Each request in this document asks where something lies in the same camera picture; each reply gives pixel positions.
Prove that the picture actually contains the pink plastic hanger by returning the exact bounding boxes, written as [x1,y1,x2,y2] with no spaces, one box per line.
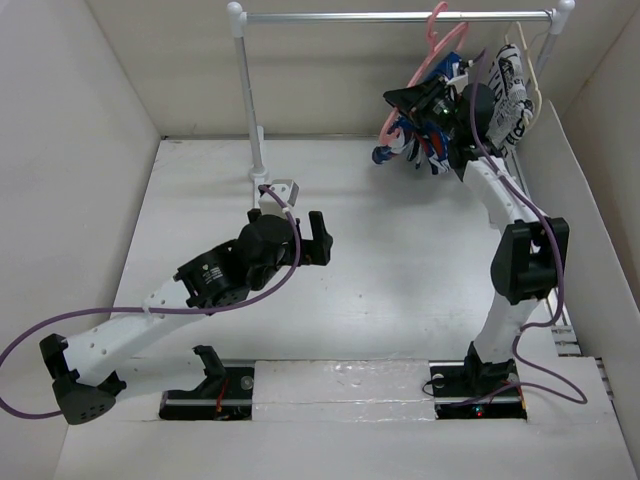
[378,1,469,146]

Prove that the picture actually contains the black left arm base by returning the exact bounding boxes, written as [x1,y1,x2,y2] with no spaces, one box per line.
[158,345,256,421]

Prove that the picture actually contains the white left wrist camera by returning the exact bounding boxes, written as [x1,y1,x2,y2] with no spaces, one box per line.
[258,179,299,218]

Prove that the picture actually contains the cream plastic hanger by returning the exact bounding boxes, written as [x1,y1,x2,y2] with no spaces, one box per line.
[504,21,543,129]

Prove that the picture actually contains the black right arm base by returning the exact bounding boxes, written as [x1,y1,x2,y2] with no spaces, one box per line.
[422,346,527,420]

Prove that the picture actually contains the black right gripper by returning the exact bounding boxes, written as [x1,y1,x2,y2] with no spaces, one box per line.
[383,72,465,139]

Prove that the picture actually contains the blue white red patterned trousers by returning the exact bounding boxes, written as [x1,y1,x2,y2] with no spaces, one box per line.
[371,52,463,175]

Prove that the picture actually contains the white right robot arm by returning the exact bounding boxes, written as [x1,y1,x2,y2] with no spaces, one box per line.
[383,76,569,394]

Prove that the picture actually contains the black white printed garment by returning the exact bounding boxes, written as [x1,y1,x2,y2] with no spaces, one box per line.
[486,44,535,157]

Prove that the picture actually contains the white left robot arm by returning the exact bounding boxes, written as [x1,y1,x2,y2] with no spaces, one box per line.
[40,208,333,425]

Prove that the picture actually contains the white metal clothes rack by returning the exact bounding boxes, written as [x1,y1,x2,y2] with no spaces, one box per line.
[226,1,575,186]

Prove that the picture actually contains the white foam front board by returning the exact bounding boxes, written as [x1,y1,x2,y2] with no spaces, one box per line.
[252,360,435,423]

